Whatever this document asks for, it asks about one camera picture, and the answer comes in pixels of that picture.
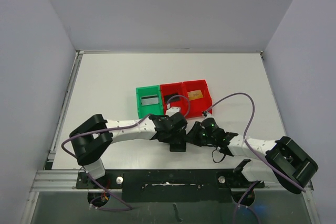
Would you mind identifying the green plastic bin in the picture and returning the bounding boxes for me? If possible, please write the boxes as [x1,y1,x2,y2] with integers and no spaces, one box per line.
[136,85,164,119]

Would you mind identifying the red plastic bin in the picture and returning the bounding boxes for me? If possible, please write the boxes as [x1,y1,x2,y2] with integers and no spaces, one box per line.
[160,82,191,118]
[183,79,213,118]

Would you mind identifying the black leather card holder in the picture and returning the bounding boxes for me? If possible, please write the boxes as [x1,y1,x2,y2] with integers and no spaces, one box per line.
[170,142,186,152]

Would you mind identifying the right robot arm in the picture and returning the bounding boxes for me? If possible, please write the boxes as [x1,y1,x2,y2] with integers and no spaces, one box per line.
[186,118,318,194]

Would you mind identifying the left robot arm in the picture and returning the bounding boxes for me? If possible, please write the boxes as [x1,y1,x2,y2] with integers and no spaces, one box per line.
[69,112,187,188]

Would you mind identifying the black credit card in bin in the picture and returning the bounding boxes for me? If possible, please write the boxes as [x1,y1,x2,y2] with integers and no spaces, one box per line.
[163,93,180,104]

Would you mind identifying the silver credit card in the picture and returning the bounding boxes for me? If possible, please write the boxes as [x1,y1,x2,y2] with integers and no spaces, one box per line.
[141,95,159,106]

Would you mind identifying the gold credit card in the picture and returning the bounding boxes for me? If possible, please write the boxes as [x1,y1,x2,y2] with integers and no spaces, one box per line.
[187,89,203,101]

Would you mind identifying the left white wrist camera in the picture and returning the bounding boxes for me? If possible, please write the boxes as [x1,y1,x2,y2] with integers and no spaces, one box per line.
[165,106,181,116]

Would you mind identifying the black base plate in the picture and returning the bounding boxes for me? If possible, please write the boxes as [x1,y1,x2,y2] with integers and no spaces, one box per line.
[76,167,265,204]

